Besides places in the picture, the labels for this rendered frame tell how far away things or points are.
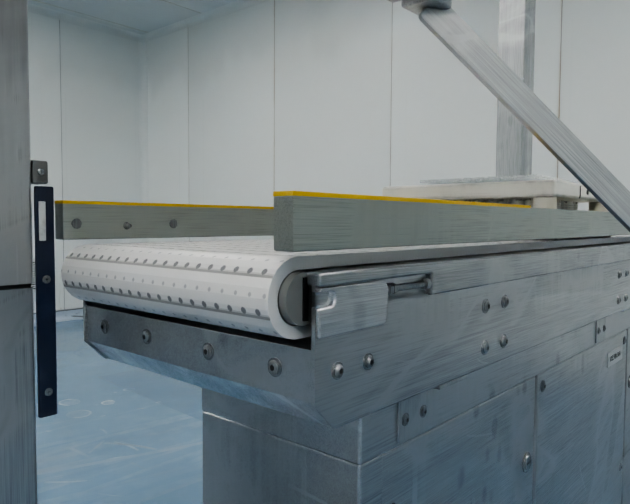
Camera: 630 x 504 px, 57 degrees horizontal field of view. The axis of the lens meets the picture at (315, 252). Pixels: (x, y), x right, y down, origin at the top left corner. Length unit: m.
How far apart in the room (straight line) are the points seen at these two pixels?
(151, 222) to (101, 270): 0.12
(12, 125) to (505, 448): 0.61
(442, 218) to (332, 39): 4.41
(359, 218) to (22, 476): 0.37
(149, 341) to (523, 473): 0.51
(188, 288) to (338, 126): 4.28
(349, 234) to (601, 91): 3.47
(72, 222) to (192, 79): 5.52
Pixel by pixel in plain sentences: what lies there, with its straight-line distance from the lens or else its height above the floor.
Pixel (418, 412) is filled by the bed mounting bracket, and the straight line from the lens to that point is 0.54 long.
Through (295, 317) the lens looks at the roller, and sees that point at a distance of 0.35.
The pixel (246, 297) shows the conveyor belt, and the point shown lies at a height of 0.92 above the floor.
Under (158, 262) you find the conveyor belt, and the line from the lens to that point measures 0.43.
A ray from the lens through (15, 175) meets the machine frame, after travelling 0.55.
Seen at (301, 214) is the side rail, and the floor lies 0.97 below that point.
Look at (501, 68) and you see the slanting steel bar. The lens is 0.51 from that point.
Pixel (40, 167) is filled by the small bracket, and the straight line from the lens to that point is 0.56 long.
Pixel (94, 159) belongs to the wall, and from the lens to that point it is 6.29.
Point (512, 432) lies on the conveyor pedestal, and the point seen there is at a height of 0.72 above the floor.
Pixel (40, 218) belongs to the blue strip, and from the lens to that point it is 0.55.
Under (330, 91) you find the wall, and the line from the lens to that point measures 4.75.
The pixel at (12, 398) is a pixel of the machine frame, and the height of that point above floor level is 0.82.
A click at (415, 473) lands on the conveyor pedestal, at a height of 0.74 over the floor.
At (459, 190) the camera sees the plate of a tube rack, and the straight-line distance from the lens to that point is 0.79.
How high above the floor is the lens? 0.96
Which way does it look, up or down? 3 degrees down
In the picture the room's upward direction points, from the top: straight up
